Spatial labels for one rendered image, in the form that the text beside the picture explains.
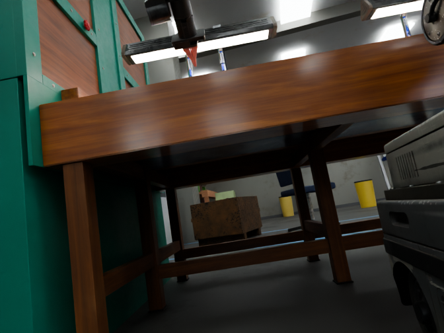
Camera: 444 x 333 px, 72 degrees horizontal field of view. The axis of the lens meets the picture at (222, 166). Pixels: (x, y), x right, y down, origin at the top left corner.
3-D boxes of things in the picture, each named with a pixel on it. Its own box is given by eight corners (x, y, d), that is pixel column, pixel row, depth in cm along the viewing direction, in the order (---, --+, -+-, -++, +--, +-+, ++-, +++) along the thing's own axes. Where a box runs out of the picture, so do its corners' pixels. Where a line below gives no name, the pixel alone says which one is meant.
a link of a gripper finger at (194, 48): (181, 64, 102) (174, 36, 96) (202, 60, 102) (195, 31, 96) (180, 73, 97) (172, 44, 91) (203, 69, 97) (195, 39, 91)
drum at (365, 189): (361, 208, 656) (355, 181, 665) (357, 208, 692) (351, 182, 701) (380, 205, 649) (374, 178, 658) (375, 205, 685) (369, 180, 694)
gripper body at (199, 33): (174, 40, 97) (166, 16, 92) (205, 34, 96) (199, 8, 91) (172, 48, 92) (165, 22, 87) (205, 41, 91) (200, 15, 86)
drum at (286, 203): (295, 215, 874) (291, 195, 882) (295, 215, 838) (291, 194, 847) (282, 217, 880) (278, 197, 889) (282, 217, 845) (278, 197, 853)
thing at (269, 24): (277, 26, 117) (274, 9, 118) (121, 56, 120) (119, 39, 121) (275, 37, 125) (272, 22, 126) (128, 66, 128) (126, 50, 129)
